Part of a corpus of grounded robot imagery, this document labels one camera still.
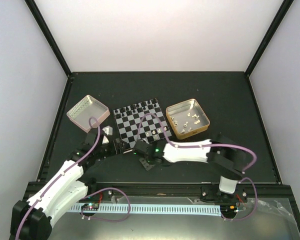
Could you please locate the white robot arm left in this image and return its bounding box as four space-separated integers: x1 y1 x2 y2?
10 128 118 240

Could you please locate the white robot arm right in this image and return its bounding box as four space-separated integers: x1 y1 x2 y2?
132 136 246 202

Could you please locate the black white chessboard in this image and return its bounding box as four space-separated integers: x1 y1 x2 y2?
112 98 172 150

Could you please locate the gold metal tin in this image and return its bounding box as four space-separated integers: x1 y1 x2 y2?
165 98 210 140

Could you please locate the pink metal tin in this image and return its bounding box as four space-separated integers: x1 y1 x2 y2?
66 95 110 133

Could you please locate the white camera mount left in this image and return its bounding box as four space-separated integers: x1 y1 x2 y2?
102 125 113 145

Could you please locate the white slotted cable duct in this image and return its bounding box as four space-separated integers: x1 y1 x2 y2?
68 203 221 217

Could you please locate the black front rail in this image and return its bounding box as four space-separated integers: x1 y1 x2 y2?
27 181 293 201

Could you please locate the black frame post left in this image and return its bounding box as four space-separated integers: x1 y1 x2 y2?
24 0 72 77

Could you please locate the black frame post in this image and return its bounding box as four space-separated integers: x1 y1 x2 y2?
244 0 294 78
24 0 72 77

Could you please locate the black frame post right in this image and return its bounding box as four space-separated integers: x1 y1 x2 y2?
244 0 294 78

